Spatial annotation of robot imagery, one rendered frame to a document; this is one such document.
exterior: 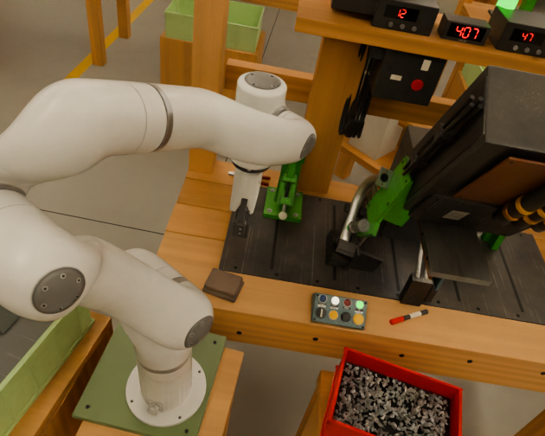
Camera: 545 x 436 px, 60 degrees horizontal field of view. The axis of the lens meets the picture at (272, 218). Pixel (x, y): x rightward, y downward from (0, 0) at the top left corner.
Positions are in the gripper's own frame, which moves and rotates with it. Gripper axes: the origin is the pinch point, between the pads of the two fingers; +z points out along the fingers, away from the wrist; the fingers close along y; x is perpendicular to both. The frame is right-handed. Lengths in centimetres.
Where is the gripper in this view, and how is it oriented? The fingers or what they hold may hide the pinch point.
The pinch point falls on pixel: (242, 217)
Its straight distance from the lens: 100.3
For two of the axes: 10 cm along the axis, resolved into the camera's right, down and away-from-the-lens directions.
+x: 9.8, 1.7, 0.3
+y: -1.0, 6.7, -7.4
